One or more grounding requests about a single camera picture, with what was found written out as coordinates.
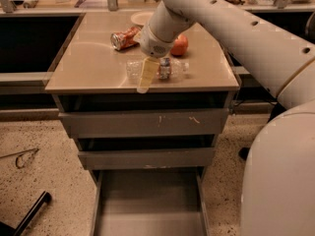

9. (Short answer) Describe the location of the grey top drawer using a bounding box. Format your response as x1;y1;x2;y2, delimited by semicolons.
59;108;228;139

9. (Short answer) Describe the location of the clear plastic water bottle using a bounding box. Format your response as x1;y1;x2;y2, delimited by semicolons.
125;57;189;81

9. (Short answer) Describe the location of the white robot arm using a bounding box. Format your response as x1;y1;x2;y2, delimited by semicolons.
136;0;315;236

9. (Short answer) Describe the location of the crushed orange soda can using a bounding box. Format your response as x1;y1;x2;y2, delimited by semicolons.
110;27;141;51

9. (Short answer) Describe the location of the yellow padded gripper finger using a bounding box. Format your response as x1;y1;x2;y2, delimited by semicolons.
137;57;159;93

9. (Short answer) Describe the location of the red apple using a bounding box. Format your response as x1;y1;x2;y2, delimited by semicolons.
170;34;188;56

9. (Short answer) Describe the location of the grey drawer cabinet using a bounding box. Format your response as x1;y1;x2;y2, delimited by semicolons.
44;9;241;174

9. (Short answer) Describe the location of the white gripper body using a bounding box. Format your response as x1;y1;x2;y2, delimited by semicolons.
134;24;174;58

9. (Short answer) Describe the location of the white paper bowl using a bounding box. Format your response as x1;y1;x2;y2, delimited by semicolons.
131;11;154;27

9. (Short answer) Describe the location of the grey open bottom drawer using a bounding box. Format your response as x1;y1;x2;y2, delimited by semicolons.
90;168;211;236

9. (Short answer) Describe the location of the grey middle drawer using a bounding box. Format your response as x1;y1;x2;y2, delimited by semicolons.
78;147;215;170

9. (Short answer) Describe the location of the black chair leg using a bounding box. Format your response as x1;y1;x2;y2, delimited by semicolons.
0;191;52;236

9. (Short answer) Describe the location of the black office chair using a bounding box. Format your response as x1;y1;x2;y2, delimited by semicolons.
238;103;286;161

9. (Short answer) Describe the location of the cable on floor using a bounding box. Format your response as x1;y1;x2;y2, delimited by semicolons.
0;147;41;169

